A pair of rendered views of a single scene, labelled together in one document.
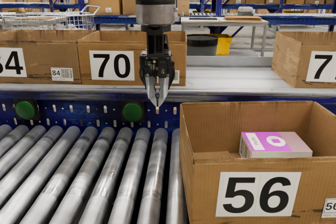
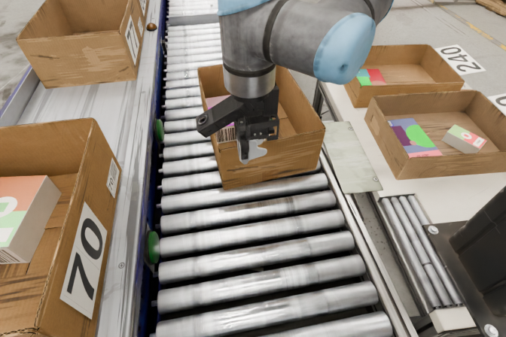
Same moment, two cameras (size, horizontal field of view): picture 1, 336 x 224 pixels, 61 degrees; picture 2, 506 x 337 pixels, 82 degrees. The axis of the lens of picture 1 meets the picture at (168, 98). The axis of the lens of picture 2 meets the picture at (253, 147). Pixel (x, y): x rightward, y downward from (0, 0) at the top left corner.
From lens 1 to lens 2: 0.93 m
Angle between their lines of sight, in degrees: 83
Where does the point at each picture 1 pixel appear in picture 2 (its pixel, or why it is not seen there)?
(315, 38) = (39, 24)
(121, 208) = (316, 217)
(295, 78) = (131, 69)
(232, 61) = (10, 118)
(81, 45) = (46, 316)
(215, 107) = not seen: hidden behind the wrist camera
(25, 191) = (333, 327)
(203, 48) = not seen: outside the picture
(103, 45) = (62, 256)
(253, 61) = (22, 97)
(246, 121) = not seen: hidden behind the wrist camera
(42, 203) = (340, 292)
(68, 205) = (330, 263)
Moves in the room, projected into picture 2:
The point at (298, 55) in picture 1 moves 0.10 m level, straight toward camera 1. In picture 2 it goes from (121, 46) to (151, 50)
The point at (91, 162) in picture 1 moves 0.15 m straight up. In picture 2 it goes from (259, 276) to (260, 248)
